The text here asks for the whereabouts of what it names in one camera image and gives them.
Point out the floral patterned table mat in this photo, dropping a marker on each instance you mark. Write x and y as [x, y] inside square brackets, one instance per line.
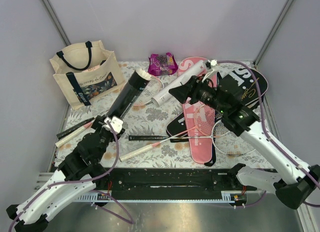
[149, 120]

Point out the pink frame badminton racket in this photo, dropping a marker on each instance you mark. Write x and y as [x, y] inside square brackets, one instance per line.
[145, 98]

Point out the pink racket cover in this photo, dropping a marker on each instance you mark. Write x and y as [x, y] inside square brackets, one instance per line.
[201, 149]

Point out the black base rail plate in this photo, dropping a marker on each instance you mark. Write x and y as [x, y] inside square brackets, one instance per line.
[165, 179]

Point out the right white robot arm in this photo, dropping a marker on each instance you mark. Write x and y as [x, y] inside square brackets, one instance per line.
[294, 179]

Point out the black shuttlecock tube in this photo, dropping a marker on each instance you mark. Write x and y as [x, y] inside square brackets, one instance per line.
[127, 97]

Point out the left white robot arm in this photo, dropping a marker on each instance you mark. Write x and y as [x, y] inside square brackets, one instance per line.
[36, 212]

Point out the white cable duct strip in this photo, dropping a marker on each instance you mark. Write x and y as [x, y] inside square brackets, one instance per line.
[174, 196]

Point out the white shuttlecock mid table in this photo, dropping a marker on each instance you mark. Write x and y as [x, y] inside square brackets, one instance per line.
[143, 74]

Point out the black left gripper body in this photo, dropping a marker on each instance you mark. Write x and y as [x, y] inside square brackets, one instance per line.
[104, 129]

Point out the black racket cover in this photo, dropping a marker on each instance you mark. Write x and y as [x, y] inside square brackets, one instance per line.
[247, 84]

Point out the white frame racket black handle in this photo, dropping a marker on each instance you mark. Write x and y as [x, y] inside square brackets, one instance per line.
[223, 140]

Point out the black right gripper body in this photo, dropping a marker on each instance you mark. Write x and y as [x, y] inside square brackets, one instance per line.
[206, 95]

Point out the beige canvas tote bag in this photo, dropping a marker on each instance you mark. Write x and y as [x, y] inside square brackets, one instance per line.
[85, 72]

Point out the white shuttlecock tube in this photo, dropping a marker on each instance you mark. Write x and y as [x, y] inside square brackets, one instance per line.
[191, 66]

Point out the purple snack packet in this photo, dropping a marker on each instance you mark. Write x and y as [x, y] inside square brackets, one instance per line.
[162, 64]

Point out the black frame badminton racket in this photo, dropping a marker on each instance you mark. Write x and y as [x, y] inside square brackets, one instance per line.
[77, 129]

